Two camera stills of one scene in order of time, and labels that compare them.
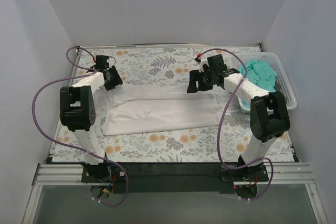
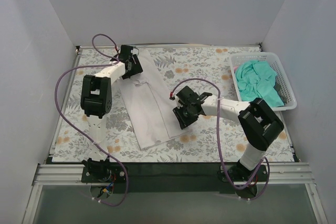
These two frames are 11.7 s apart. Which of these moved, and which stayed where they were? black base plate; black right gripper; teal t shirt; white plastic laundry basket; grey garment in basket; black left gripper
Moved: black right gripper; black left gripper
Stayed: teal t shirt; grey garment in basket; white plastic laundry basket; black base plate
